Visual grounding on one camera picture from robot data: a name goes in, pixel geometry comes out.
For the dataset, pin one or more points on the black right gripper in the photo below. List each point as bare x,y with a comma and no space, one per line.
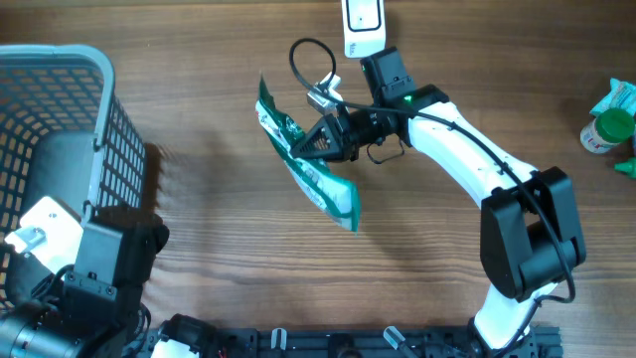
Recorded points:
333,130

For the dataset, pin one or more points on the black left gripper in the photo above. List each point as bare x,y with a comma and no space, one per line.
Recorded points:
162,240

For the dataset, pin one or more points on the green 3M gloves packet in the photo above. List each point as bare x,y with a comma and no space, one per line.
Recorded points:
335,196

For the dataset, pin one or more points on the green lid plastic jar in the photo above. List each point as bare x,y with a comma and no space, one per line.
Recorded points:
607,130

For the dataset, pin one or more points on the teal wet wipes pack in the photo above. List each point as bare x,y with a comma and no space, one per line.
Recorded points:
621,96

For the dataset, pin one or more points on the red sauce bottle green cap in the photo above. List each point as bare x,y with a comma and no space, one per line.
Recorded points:
628,167

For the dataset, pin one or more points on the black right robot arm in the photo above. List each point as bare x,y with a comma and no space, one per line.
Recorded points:
530,232

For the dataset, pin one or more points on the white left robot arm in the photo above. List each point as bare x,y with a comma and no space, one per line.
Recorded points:
38,327

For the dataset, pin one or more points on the white barcode scanner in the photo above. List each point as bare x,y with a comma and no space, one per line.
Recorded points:
364,27

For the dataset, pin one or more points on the grey plastic mesh basket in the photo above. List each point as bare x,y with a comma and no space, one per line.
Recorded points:
64,134

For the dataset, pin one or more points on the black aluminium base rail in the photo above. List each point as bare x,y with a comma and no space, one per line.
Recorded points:
448,341

